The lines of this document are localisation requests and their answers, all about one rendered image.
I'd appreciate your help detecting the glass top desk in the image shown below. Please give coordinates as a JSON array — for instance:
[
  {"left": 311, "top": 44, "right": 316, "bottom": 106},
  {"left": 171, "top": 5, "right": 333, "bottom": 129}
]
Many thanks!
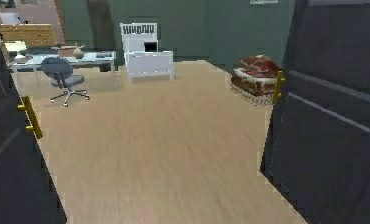
[{"left": 10, "top": 50, "right": 120, "bottom": 92}]

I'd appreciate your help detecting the yellow door handle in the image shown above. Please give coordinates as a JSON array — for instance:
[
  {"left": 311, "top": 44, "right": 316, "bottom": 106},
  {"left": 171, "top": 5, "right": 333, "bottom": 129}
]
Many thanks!
[
  {"left": 17, "top": 95, "right": 44, "bottom": 140},
  {"left": 271, "top": 70, "right": 286, "bottom": 107}
]

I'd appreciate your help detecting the beige vase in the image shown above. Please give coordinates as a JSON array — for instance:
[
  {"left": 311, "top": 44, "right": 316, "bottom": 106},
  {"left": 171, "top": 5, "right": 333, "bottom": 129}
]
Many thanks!
[{"left": 72, "top": 45, "right": 85, "bottom": 60}]

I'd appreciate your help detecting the dark grey room door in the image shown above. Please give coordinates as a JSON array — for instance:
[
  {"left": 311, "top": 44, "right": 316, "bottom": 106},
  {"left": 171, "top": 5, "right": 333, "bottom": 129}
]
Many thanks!
[
  {"left": 0, "top": 31, "right": 68, "bottom": 224},
  {"left": 259, "top": 0, "right": 370, "bottom": 224}
]

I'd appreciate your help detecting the grey office chair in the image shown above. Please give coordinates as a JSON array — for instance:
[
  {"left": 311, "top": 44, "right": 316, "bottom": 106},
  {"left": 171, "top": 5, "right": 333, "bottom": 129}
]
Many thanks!
[{"left": 40, "top": 56, "right": 91, "bottom": 108}]

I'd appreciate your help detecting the wooden slatted cabinet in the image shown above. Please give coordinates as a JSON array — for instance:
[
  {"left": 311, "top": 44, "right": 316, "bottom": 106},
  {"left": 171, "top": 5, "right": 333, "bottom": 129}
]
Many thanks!
[{"left": 0, "top": 23, "right": 59, "bottom": 49}]

